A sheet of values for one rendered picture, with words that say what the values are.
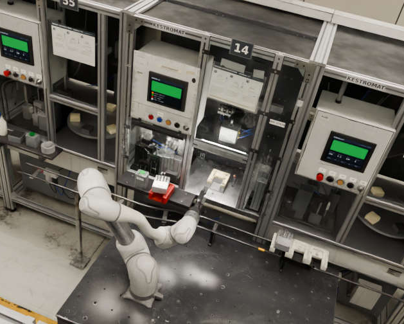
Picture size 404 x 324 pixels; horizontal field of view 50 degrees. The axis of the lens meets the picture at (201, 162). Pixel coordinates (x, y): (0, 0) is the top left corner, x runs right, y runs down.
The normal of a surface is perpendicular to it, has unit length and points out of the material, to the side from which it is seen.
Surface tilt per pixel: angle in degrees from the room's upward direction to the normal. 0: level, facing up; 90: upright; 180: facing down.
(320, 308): 0
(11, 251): 0
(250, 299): 0
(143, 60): 90
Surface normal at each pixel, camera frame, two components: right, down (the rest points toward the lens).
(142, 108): -0.33, 0.53
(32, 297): 0.14, -0.79
